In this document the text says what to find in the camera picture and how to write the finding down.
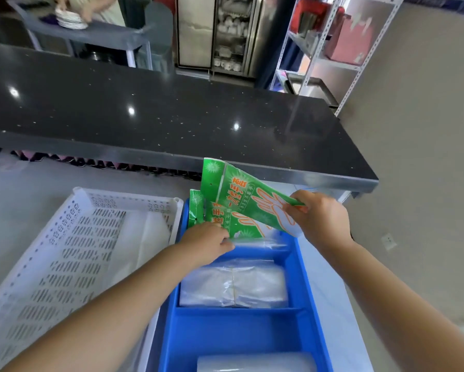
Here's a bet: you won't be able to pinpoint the person's right hand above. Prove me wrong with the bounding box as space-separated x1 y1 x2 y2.
282 190 353 252

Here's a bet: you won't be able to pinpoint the green glove packet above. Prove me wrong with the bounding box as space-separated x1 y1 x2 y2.
188 188 272 240
200 157 307 238

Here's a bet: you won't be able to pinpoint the blue divided plastic bin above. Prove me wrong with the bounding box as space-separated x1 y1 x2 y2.
158 197 334 372

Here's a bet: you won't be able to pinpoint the metal tray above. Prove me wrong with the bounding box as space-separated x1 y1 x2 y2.
285 72 340 110

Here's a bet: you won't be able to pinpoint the grey utility cart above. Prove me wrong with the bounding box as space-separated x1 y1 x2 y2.
7 0 174 72

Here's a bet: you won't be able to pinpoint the pink box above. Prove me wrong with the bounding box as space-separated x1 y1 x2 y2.
324 14 374 66

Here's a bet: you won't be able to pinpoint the stack of white plates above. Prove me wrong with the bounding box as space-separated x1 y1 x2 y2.
55 7 89 30

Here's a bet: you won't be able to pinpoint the white metal shelf rack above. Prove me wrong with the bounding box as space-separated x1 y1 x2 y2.
269 0 407 117

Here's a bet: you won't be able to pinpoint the bundle of clear plastic bags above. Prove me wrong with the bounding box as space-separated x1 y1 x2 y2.
179 259 289 309

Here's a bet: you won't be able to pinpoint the red box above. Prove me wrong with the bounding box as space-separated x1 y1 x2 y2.
290 0 346 36

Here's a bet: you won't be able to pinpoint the person's left hand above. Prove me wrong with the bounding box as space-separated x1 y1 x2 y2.
177 222 236 268

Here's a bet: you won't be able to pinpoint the metal cup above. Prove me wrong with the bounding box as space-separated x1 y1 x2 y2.
297 12 318 36

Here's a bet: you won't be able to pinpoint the person's left forearm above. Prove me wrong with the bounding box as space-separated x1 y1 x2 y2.
0 241 202 372

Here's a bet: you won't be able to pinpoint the steel dish cabinet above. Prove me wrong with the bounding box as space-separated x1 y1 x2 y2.
175 0 269 79

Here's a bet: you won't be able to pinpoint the row of dark pink objects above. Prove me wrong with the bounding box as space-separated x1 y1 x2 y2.
9 150 202 182

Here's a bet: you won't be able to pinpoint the flat clear plastic bag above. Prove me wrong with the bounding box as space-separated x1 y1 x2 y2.
227 235 291 253

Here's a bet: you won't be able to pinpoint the white dishes in cabinet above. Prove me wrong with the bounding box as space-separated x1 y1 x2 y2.
213 0 253 72

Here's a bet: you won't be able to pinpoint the black stone counter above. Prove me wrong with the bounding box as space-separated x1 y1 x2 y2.
0 41 380 194

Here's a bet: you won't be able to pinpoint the white perforated plastic basket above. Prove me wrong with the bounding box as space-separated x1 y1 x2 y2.
0 187 185 372

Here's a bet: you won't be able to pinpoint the clear plastic film roll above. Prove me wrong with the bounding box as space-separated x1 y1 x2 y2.
196 352 318 372

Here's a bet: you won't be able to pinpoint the person's right forearm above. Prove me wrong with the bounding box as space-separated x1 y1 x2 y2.
320 237 464 372

